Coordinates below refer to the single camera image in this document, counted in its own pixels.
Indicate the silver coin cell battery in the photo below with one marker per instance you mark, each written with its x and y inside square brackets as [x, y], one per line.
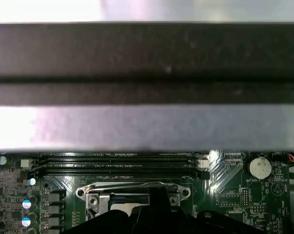
[260, 167]

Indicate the metal locking lever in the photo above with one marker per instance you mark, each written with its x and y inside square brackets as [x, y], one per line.
[127, 184]

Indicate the black PC case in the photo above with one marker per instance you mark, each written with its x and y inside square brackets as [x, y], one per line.
[137, 61]

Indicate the metal socket cover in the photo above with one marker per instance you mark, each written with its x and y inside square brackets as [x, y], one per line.
[103, 198]

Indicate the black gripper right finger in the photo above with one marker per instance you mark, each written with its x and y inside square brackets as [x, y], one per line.
[210, 224]

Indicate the CPU socket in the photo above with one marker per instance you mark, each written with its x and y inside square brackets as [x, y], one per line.
[179, 191]

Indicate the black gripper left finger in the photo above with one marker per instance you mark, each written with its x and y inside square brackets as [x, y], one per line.
[107, 224]

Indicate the green motherboard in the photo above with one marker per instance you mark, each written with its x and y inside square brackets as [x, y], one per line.
[222, 180]

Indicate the silver CPU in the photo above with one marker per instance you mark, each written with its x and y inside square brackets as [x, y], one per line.
[122, 206]

